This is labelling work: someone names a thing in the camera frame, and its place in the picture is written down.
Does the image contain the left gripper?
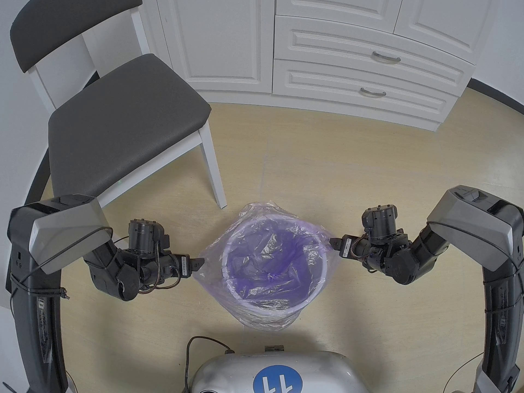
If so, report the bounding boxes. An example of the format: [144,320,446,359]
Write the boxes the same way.
[157,253,206,281]

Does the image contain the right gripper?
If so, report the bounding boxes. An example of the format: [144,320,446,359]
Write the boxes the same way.
[329,235,372,262]

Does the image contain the purple plastic bag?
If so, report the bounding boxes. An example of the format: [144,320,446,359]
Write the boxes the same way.
[196,200,342,331]

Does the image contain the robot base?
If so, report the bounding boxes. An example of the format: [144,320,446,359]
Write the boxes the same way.
[192,344,369,393]

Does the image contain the white trash bin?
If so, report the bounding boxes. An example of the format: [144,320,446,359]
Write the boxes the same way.
[221,215,328,327]

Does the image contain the white chair grey cushions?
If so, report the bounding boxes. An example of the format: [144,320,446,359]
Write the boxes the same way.
[9,0,228,210]

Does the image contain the white wardrobe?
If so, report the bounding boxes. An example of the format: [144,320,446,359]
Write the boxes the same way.
[139,0,503,132]

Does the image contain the black cable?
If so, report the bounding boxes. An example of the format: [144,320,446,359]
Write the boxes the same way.
[185,336,235,393]

